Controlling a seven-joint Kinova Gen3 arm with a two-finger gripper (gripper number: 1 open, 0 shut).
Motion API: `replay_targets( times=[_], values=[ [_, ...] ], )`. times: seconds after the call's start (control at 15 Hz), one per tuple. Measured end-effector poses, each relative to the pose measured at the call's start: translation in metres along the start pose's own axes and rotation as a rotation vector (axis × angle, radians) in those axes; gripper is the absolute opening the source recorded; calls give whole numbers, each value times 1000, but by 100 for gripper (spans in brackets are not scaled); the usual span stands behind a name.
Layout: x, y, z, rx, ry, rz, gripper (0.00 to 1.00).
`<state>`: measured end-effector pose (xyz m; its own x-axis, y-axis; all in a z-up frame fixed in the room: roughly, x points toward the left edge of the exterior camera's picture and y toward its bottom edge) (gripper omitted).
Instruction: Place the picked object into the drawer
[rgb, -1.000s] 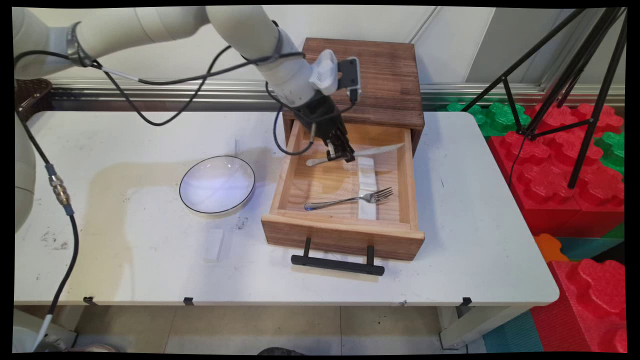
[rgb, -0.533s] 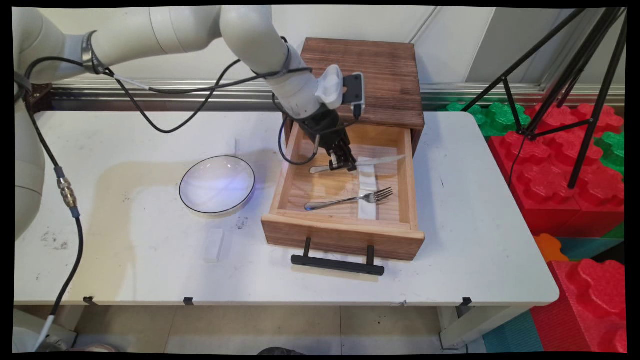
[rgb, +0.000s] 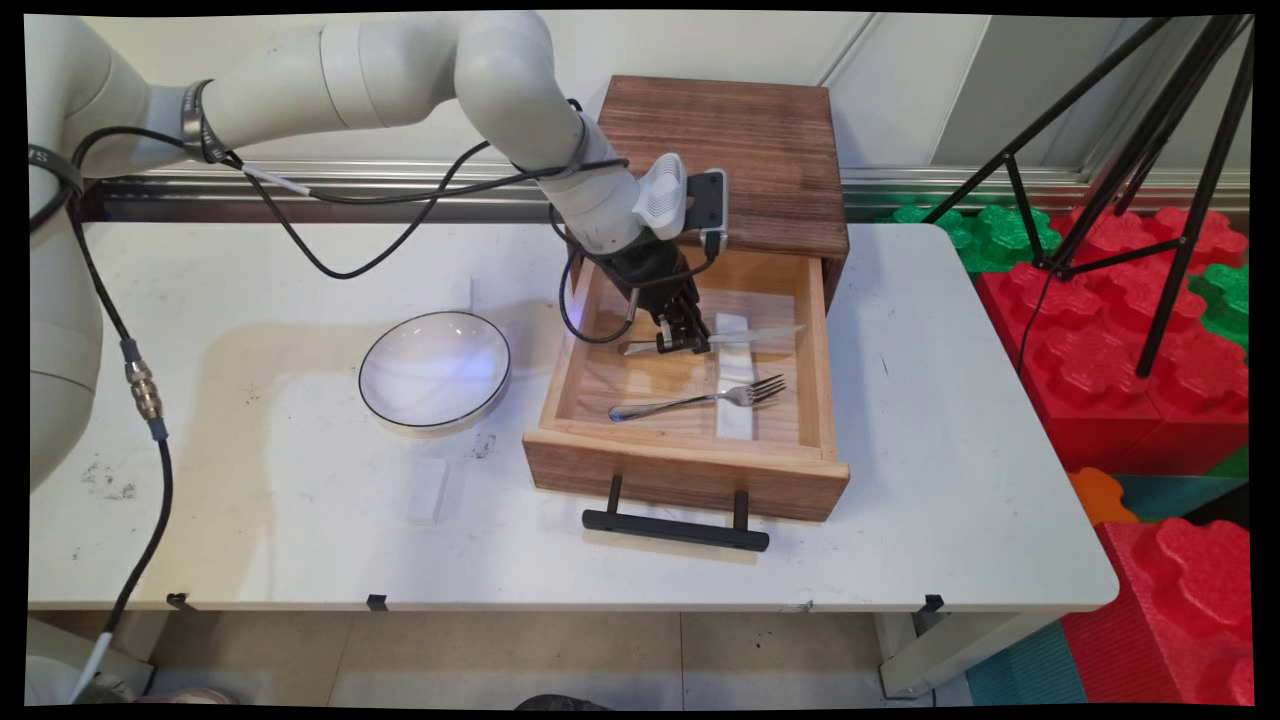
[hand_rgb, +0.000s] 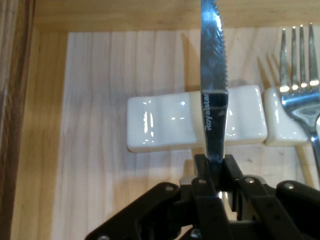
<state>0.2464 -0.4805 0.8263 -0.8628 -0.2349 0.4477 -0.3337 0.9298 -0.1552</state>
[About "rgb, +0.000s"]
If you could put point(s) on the dark wooden cabinet box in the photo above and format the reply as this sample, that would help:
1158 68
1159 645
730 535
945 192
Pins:
770 130

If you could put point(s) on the teal foam mat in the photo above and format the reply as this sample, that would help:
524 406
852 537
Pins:
1025 665

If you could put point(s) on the red foam building block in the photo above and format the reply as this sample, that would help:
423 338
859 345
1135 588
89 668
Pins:
1120 235
1180 610
1100 380

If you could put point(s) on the small white ceramic cutlery rest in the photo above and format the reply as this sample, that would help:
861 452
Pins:
461 295
428 492

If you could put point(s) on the steel fork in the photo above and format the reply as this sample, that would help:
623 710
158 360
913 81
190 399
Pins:
745 394

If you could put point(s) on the serrated steel table knife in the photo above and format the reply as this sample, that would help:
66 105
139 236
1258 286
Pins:
760 335

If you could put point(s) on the white plate with black rim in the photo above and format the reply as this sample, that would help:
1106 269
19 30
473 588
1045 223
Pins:
435 370

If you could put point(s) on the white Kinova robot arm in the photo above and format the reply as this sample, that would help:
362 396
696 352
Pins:
400 70

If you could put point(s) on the black tripod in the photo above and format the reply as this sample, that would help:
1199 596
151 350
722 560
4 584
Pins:
1197 200

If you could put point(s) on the white table leg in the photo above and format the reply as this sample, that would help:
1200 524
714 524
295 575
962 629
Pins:
930 650

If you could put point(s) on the long white ceramic cutlery rest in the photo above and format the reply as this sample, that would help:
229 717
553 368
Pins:
735 420

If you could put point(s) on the aluminium wall rail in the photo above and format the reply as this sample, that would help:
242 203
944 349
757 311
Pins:
880 190

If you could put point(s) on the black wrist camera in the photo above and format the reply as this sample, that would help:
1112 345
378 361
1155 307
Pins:
706 205

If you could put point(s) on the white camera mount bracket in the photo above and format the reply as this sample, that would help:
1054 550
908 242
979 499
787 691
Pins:
660 195

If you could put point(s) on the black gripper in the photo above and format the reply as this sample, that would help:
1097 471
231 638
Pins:
655 275

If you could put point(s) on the green foam building block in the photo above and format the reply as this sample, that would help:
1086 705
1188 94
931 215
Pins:
1225 300
1000 235

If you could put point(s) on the orange foam block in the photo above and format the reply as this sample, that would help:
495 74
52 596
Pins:
1095 495

